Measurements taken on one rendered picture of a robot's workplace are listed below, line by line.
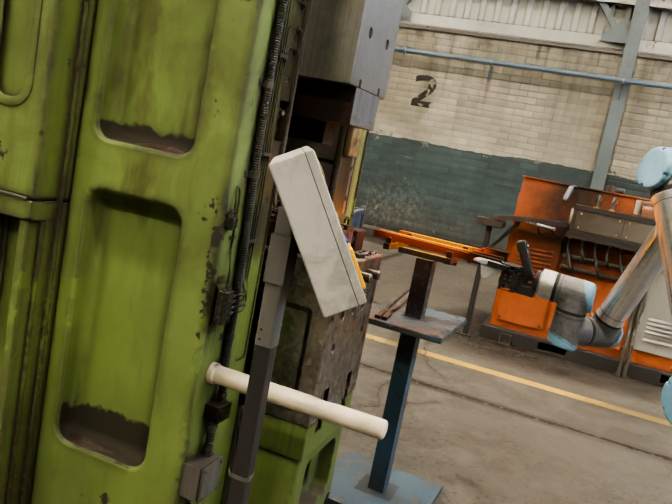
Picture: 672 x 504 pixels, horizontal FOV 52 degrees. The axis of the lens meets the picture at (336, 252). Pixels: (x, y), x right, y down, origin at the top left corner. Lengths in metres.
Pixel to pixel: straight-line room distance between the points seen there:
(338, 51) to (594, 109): 7.70
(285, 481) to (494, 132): 7.81
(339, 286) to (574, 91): 8.30
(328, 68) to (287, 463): 1.05
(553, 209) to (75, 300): 3.98
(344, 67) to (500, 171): 7.67
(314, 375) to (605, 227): 3.52
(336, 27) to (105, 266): 0.83
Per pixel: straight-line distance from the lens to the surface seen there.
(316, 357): 1.81
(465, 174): 9.41
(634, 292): 2.21
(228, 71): 1.58
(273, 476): 1.98
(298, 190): 1.15
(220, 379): 1.68
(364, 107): 1.86
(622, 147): 9.28
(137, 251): 1.76
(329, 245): 1.16
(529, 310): 5.30
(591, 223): 5.07
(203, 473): 1.73
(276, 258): 1.32
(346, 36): 1.76
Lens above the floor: 1.22
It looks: 9 degrees down
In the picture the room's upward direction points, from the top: 11 degrees clockwise
